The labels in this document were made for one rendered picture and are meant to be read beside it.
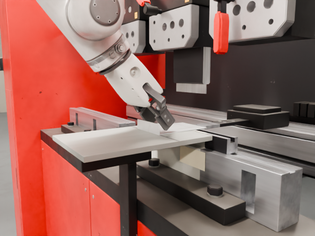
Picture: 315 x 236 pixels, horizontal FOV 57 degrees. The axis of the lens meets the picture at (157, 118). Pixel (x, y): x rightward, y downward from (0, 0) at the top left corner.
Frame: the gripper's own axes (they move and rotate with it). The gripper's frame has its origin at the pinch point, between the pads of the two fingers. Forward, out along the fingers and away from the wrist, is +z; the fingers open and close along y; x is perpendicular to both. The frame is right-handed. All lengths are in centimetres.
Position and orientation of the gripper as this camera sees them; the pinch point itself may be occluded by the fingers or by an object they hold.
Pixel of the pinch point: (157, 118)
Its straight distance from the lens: 61.3
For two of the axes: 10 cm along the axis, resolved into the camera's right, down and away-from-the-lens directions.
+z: 5.3, 7.0, 4.7
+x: -6.4, 7.0, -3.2
